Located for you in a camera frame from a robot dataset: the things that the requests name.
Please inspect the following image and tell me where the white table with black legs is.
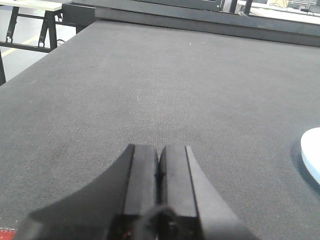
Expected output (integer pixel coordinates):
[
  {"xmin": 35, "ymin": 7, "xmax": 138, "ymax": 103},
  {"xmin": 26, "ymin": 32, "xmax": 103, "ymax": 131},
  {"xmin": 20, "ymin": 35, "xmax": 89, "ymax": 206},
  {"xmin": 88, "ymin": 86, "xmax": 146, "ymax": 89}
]
[{"xmin": 0, "ymin": 0, "xmax": 63, "ymax": 53}]

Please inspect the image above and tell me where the light blue round tray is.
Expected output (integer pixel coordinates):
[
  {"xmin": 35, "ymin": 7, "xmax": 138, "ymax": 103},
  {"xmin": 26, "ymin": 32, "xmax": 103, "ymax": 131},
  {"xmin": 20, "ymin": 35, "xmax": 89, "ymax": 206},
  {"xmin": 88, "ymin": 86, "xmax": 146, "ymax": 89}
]
[{"xmin": 300, "ymin": 127, "xmax": 320, "ymax": 185}]

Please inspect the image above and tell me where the black raised platform edge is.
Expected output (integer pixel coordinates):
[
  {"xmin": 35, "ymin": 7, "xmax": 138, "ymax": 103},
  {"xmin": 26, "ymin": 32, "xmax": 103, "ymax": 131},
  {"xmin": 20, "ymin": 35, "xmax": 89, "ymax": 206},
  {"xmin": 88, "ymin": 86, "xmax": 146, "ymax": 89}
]
[{"xmin": 62, "ymin": 0, "xmax": 320, "ymax": 47}]

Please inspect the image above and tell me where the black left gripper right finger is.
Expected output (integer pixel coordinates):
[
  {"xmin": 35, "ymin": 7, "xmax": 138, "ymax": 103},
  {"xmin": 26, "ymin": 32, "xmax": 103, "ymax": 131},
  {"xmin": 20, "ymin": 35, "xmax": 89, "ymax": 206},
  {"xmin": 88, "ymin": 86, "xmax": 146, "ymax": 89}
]
[{"xmin": 158, "ymin": 145, "xmax": 257, "ymax": 240}]

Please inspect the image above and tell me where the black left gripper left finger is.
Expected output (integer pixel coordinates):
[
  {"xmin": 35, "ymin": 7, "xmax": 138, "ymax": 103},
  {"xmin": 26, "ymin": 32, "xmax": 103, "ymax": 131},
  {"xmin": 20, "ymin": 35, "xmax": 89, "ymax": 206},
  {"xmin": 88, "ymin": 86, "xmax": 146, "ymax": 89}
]
[{"xmin": 13, "ymin": 144, "xmax": 158, "ymax": 240}]

